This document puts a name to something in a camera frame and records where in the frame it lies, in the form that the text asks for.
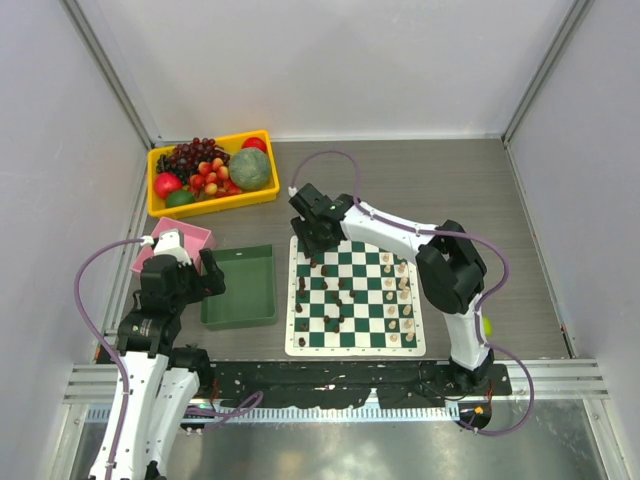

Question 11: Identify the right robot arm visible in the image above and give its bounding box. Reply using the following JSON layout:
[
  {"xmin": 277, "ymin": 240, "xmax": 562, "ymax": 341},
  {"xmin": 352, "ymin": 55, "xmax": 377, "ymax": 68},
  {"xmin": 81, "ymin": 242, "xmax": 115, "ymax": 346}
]
[{"xmin": 288, "ymin": 183, "xmax": 494, "ymax": 394}]

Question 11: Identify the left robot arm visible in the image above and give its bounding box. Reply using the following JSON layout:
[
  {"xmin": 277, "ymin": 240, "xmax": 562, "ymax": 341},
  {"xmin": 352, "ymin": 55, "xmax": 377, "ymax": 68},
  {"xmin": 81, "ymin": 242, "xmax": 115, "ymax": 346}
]
[{"xmin": 89, "ymin": 249, "xmax": 226, "ymax": 479}]

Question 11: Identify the green white chess board mat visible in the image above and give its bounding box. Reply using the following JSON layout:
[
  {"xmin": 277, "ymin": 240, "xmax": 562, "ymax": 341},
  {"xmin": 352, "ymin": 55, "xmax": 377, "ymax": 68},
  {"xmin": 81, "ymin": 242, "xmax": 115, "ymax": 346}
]
[{"xmin": 284, "ymin": 236, "xmax": 426, "ymax": 358}]

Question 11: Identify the green plastic tray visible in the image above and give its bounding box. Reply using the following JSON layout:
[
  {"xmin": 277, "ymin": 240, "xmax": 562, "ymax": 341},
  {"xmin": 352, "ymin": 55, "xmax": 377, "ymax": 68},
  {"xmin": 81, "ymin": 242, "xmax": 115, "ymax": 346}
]
[{"xmin": 200, "ymin": 244, "xmax": 278, "ymax": 331}]

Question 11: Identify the pink plastic box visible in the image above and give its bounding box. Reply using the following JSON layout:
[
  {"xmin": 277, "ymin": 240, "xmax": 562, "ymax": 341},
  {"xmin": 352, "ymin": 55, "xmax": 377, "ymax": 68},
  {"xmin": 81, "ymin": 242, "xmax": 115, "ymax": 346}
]
[{"xmin": 131, "ymin": 217, "xmax": 216, "ymax": 277}]

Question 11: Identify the yellow plastic fruit bin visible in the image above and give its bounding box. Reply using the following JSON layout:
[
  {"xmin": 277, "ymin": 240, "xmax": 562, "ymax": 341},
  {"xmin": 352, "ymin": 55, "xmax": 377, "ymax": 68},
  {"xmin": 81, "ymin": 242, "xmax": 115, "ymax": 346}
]
[{"xmin": 147, "ymin": 130, "xmax": 280, "ymax": 219}]

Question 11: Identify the green melon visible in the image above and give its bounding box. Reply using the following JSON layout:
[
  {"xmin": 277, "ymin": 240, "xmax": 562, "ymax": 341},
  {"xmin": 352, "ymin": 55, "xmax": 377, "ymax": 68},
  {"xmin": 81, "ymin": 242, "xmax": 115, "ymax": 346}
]
[{"xmin": 229, "ymin": 148, "xmax": 271, "ymax": 191}]

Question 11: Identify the green lime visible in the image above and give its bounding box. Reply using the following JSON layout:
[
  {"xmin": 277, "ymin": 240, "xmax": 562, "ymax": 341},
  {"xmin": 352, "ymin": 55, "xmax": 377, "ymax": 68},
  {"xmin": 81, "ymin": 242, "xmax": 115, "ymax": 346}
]
[{"xmin": 165, "ymin": 190, "xmax": 195, "ymax": 209}]

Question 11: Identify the red apple front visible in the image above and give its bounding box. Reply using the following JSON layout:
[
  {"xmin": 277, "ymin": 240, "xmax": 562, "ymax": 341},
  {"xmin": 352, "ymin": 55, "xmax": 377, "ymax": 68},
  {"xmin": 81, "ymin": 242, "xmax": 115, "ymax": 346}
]
[{"xmin": 153, "ymin": 172, "xmax": 183, "ymax": 200}]

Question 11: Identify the red apple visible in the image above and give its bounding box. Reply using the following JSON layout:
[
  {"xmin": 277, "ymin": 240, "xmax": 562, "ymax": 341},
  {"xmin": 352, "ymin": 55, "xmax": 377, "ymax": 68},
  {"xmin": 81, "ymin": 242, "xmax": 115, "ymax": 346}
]
[
  {"xmin": 242, "ymin": 137, "xmax": 268, "ymax": 153},
  {"xmin": 153, "ymin": 172, "xmax": 183, "ymax": 200}
]

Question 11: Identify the red yellow cherry bunch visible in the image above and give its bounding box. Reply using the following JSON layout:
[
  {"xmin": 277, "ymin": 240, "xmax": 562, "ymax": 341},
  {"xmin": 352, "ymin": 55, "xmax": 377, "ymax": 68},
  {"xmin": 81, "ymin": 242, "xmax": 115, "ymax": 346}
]
[{"xmin": 187, "ymin": 158, "xmax": 242, "ymax": 199}]

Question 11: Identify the red apple back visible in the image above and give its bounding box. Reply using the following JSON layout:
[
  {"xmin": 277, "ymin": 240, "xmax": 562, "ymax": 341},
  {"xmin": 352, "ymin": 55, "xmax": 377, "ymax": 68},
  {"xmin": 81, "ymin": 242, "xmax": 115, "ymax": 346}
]
[{"xmin": 242, "ymin": 137, "xmax": 268, "ymax": 153}]

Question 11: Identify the dark purple grape bunch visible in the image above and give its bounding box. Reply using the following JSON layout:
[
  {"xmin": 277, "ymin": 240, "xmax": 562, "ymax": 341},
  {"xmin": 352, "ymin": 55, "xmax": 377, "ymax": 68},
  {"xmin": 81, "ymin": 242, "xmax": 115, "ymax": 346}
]
[{"xmin": 155, "ymin": 137, "xmax": 231, "ymax": 185}]

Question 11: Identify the green pear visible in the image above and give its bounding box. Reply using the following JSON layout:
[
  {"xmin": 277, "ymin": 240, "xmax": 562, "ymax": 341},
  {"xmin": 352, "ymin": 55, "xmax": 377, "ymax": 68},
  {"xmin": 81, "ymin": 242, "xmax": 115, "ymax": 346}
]
[{"xmin": 483, "ymin": 317, "xmax": 492, "ymax": 337}]

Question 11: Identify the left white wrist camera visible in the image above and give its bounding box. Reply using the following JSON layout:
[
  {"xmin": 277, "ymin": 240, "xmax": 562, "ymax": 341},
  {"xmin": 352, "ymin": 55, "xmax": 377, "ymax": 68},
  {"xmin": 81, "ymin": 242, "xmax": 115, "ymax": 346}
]
[{"xmin": 139, "ymin": 228, "xmax": 192, "ymax": 265}]

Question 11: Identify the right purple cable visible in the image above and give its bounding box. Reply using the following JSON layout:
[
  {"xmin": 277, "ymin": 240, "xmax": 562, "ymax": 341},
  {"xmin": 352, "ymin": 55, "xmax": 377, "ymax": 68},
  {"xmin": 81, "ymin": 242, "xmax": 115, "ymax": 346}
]
[{"xmin": 288, "ymin": 149, "xmax": 535, "ymax": 439}]

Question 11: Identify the purple cable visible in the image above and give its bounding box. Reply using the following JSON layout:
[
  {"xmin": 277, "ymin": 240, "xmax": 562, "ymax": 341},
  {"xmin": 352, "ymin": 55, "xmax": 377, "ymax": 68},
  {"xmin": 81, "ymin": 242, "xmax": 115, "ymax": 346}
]
[
  {"xmin": 288, "ymin": 149, "xmax": 535, "ymax": 439},
  {"xmin": 74, "ymin": 236, "xmax": 154, "ymax": 480}
]

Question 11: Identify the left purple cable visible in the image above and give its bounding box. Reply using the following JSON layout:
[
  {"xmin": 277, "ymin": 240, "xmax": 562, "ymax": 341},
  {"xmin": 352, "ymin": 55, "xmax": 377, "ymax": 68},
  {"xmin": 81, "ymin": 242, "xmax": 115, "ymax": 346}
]
[{"xmin": 74, "ymin": 236, "xmax": 154, "ymax": 480}]

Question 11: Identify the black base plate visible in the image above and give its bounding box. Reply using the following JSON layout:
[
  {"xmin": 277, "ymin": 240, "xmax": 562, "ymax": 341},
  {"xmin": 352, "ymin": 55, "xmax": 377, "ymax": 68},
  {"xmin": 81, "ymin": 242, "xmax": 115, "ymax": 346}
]
[{"xmin": 197, "ymin": 360, "xmax": 512, "ymax": 410}]

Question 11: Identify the white slotted cable duct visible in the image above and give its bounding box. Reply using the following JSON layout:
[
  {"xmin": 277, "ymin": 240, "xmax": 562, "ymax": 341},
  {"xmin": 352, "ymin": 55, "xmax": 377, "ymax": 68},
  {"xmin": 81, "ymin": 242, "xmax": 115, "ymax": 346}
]
[{"xmin": 87, "ymin": 402, "xmax": 461, "ymax": 425}]

